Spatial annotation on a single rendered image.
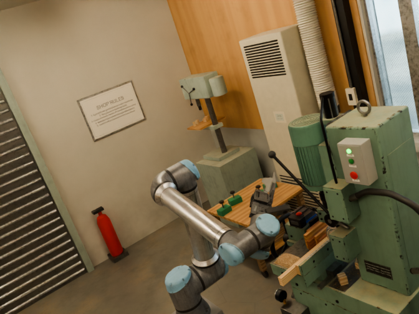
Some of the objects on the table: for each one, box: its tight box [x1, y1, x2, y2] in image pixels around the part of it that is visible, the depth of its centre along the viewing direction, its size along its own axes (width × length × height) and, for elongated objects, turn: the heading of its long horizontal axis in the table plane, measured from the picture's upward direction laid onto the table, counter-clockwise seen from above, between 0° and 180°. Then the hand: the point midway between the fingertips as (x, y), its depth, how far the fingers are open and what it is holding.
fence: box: [298, 241, 333, 277], centre depth 194 cm, size 60×2×6 cm, turn 171°
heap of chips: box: [274, 253, 300, 269], centre depth 192 cm, size 8×12×3 cm
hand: (270, 180), depth 183 cm, fingers open, 13 cm apart
